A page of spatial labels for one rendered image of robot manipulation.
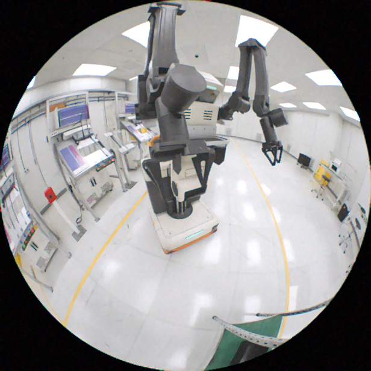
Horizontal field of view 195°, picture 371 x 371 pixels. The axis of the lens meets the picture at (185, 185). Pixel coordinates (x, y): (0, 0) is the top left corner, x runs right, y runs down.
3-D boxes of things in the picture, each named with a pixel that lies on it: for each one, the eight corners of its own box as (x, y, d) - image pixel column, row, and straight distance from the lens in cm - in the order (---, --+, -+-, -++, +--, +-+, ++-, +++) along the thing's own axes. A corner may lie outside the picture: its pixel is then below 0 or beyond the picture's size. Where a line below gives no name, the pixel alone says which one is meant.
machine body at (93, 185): (114, 188, 234) (104, 160, 211) (89, 213, 211) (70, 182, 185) (97, 184, 285) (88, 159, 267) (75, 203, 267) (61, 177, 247)
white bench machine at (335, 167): (332, 170, 482) (336, 158, 481) (339, 177, 465) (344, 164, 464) (328, 168, 449) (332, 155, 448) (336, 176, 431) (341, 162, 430)
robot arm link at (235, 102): (247, 47, 85) (234, 39, 79) (267, 47, 79) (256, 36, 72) (238, 111, 72) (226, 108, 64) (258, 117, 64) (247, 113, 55)
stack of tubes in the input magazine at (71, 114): (88, 118, 216) (86, 103, 221) (60, 127, 197) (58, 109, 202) (85, 120, 227) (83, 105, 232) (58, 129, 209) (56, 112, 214)
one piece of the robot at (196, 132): (168, 166, 60) (165, 126, 54) (209, 158, 72) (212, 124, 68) (180, 180, 46) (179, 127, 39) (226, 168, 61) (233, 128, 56)
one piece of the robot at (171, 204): (151, 207, 138) (135, 137, 100) (190, 195, 149) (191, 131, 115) (159, 228, 116) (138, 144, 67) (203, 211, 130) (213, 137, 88)
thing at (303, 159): (302, 165, 683) (306, 155, 676) (308, 170, 654) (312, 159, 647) (294, 163, 637) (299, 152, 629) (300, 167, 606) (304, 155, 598)
